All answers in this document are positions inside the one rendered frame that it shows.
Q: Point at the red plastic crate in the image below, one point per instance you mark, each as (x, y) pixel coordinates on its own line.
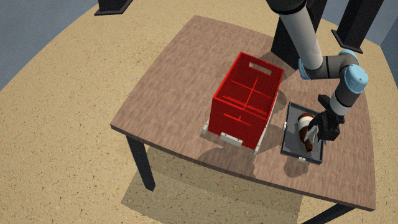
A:
(236, 96)

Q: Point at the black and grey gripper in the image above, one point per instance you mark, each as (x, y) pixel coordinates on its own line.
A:
(328, 126)

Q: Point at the brown bottle with white label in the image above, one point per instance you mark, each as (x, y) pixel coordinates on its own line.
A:
(303, 122)

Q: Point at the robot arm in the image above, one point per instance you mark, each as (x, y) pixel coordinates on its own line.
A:
(312, 65)

